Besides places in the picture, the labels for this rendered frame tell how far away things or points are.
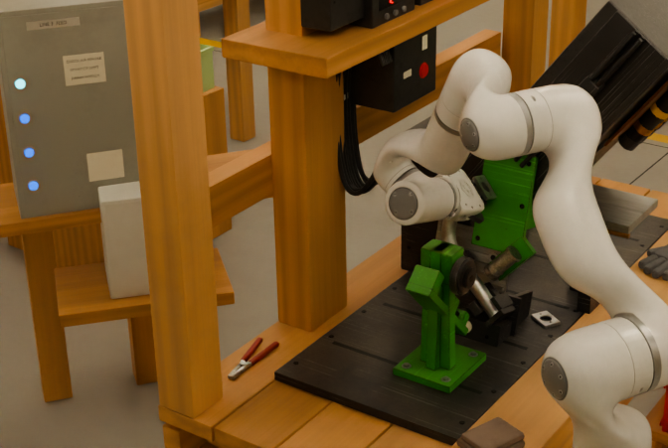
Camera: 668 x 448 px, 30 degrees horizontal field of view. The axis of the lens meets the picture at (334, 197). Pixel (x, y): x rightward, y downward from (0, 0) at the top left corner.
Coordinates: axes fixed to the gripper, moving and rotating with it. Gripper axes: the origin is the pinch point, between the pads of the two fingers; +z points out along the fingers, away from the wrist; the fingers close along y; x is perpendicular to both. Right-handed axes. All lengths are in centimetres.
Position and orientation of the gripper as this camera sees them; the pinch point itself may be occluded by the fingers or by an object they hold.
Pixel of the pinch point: (475, 193)
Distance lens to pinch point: 258.9
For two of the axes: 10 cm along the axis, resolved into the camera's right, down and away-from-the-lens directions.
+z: 5.2, -0.6, 8.5
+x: -7.0, 5.3, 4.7
